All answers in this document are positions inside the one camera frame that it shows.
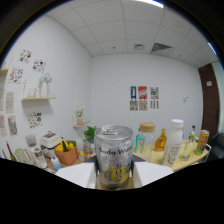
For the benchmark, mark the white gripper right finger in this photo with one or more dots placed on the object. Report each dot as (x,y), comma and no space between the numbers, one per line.
(151,173)

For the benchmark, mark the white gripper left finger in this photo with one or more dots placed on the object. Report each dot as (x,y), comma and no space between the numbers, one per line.
(78,175)

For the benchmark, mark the orange pot with utensils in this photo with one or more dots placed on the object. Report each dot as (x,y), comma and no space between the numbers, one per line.
(66,155)

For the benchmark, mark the small white bottle blue base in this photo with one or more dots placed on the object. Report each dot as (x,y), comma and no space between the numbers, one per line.
(56,164)

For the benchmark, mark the amber liquid bottle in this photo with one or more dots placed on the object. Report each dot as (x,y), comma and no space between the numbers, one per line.
(160,142)

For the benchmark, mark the small teal bottle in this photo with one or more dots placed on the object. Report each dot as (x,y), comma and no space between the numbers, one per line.
(138,143)

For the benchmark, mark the glass jar with cork lid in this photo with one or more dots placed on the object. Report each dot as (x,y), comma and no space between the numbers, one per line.
(148,136)

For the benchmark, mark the two-tier wooden shelf rack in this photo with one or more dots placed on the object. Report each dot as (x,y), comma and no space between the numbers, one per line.
(186,161)

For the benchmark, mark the large white bottle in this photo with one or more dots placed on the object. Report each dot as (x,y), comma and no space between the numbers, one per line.
(173,143)

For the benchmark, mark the white kitchen appliance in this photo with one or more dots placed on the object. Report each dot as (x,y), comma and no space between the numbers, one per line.
(50,143)

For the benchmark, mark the green potted plant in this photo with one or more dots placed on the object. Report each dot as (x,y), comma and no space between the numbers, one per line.
(90,134)

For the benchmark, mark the clear bottle with green cap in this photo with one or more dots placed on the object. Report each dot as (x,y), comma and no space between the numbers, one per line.
(188,148)

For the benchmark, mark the white blender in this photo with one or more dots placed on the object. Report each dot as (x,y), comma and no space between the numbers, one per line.
(37,155)

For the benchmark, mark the small flower pot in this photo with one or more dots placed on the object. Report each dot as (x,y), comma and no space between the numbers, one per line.
(80,118)

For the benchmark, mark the brown door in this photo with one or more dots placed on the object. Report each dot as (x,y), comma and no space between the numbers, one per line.
(210,100)

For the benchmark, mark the white vase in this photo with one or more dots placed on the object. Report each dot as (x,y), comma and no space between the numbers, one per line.
(45,87)

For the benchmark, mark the ceiling air vent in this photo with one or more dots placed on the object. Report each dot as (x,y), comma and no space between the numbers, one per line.
(161,47)

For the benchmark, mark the small wooden wall shelf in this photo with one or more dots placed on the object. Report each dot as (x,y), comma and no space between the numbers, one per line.
(81,125)

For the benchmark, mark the red wall poster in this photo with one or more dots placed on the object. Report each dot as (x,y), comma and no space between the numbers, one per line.
(142,92)

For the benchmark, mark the blue wall poster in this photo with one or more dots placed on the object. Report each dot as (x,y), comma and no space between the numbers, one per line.
(133,92)

